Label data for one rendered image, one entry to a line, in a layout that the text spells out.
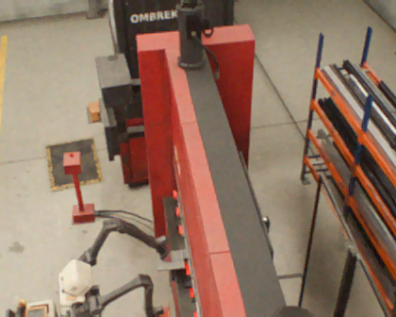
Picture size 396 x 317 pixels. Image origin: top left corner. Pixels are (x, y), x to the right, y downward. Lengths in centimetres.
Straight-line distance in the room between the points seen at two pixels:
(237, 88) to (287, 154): 261
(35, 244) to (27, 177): 112
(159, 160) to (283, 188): 210
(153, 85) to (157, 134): 45
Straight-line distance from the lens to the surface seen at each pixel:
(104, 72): 485
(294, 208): 641
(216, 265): 270
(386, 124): 520
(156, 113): 463
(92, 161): 707
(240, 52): 447
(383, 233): 517
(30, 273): 596
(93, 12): 1047
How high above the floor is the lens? 432
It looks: 42 degrees down
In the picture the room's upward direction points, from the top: 4 degrees counter-clockwise
